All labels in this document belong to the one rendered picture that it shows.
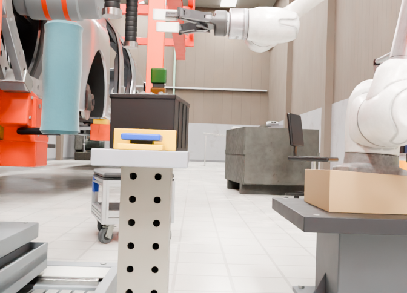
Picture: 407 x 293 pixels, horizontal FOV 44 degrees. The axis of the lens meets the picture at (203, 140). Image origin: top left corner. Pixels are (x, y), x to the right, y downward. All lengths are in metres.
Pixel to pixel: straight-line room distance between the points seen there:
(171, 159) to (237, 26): 0.69
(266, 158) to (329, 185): 4.00
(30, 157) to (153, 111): 0.40
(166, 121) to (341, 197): 0.56
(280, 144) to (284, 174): 0.32
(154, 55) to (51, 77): 3.79
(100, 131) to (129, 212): 3.93
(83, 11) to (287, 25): 0.57
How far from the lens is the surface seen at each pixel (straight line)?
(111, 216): 2.39
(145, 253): 1.03
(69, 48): 1.19
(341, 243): 1.42
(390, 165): 1.50
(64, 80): 1.18
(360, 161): 1.49
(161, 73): 1.28
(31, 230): 1.51
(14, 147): 1.32
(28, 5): 1.36
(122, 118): 1.05
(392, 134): 1.29
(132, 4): 1.52
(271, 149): 5.37
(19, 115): 1.27
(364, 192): 1.39
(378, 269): 1.47
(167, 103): 1.03
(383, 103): 1.28
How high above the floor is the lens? 0.45
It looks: 1 degrees up
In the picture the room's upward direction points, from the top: 2 degrees clockwise
